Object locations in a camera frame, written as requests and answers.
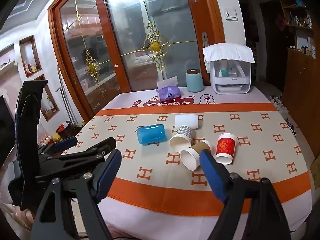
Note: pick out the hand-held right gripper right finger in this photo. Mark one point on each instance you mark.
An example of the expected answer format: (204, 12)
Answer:
(212, 173)

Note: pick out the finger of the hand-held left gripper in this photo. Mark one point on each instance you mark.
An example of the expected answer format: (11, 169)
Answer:
(65, 143)
(105, 147)

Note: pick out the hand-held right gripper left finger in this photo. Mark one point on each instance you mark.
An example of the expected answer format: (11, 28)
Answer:
(108, 177)

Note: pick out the brown paper cup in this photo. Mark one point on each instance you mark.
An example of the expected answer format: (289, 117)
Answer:
(191, 157)

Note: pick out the red paper cup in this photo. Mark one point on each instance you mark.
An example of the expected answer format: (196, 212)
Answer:
(226, 145)

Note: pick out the blue plastic cup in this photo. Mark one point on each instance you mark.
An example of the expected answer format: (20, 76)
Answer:
(151, 135)

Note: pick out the plaid paper cup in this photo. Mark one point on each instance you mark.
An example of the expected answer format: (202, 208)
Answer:
(183, 135)

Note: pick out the white plastic cup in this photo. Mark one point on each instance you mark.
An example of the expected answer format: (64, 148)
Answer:
(186, 120)

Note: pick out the person's left hand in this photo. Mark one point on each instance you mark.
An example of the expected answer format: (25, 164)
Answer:
(17, 216)

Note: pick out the dark wicker waste basket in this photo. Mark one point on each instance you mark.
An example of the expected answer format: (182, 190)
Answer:
(65, 131)

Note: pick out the dark flat panel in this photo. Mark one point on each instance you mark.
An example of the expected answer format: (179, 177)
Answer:
(6, 130)

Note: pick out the metal mop pole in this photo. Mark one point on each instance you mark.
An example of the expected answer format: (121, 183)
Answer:
(65, 97)

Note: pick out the orange patterned blanket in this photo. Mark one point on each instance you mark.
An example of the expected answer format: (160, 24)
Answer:
(155, 180)

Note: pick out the pink printed tablecloth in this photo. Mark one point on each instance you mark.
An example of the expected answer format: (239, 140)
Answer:
(230, 97)

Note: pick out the purple tissue pack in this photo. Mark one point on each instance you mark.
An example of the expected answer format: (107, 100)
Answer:
(168, 93)

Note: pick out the wooden glass sliding door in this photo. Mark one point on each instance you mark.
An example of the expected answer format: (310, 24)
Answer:
(155, 25)
(82, 55)

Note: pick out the white countertop storage box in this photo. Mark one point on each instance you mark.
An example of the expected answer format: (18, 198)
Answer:
(231, 85)

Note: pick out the dark sneakers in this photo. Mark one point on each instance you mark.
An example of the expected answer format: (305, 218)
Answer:
(291, 128)

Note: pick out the teal canister with brown lid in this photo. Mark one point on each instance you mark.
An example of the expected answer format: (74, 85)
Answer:
(195, 81)

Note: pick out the white sneakers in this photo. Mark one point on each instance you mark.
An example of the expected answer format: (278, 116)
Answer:
(278, 103)

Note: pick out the cardboard box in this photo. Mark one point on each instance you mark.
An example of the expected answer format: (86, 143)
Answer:
(315, 166)

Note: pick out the wooden cabinet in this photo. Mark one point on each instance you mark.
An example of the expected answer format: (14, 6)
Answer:
(303, 92)

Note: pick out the white folded cloth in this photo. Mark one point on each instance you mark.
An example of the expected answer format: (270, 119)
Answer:
(228, 51)

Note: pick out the wooden shelf with bottles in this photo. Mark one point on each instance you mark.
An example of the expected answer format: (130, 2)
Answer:
(298, 22)

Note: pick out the wooden framed wall niche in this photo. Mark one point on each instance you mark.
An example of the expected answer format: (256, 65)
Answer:
(48, 102)
(29, 55)

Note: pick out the white wall switch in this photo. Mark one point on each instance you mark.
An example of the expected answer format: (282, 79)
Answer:
(231, 14)

